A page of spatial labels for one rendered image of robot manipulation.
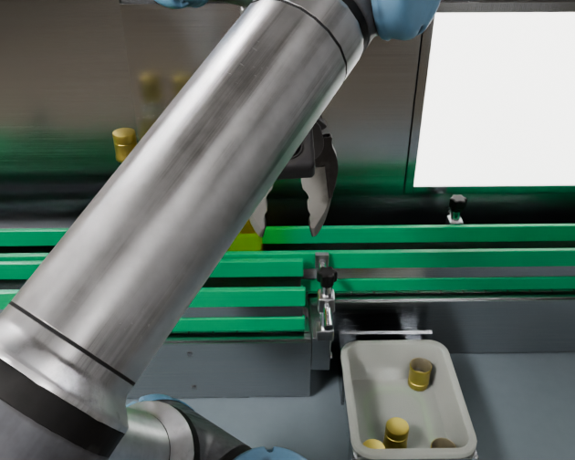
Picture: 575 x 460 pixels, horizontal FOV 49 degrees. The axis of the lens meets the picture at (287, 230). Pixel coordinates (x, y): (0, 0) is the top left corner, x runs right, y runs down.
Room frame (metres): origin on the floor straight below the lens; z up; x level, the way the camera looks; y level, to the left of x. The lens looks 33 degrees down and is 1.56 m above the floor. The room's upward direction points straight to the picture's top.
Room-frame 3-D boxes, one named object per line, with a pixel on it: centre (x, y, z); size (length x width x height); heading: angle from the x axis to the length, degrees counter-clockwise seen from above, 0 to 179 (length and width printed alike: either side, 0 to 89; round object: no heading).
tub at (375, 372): (0.66, -0.17, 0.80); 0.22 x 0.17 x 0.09; 1
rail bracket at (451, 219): (0.96, -0.29, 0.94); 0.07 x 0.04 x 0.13; 1
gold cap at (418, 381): (0.74, -0.22, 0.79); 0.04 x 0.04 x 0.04
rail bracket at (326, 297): (0.76, -0.06, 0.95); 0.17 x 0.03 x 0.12; 1
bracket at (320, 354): (0.77, -0.05, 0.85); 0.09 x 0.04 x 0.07; 1
